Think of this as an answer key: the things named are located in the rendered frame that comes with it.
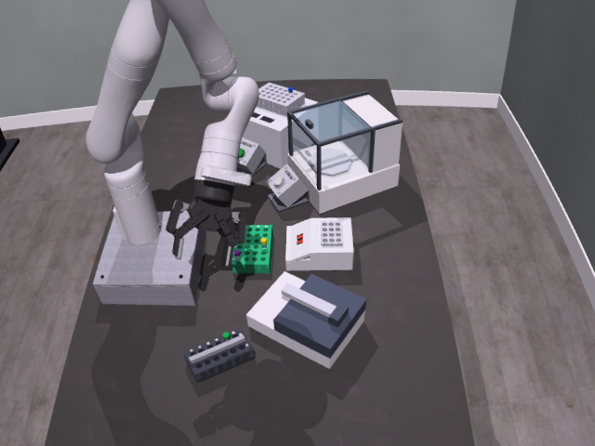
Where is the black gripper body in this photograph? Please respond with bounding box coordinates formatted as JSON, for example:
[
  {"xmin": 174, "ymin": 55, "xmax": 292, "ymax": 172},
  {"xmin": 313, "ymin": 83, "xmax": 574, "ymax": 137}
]
[{"xmin": 187, "ymin": 179, "xmax": 234, "ymax": 232}]

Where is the green tube rack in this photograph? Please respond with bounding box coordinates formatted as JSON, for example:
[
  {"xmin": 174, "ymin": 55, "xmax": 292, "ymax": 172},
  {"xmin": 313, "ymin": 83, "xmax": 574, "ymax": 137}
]
[{"xmin": 231, "ymin": 225, "xmax": 273, "ymax": 273}]

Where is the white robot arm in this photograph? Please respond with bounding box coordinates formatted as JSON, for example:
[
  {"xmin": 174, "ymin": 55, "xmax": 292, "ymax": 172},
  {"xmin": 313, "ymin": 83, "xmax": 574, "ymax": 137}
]
[{"xmin": 86, "ymin": 0, "xmax": 259, "ymax": 244}]

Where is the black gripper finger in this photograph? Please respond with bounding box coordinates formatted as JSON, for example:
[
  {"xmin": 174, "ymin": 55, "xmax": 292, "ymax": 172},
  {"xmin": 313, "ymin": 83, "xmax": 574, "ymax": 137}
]
[
  {"xmin": 165, "ymin": 200, "xmax": 208, "ymax": 259},
  {"xmin": 215, "ymin": 211, "xmax": 246, "ymax": 267}
]

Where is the white balance with glass enclosure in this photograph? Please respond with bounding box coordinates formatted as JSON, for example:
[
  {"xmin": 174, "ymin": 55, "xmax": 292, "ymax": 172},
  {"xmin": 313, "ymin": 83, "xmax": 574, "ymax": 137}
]
[{"xmin": 267, "ymin": 91, "xmax": 403, "ymax": 214}]

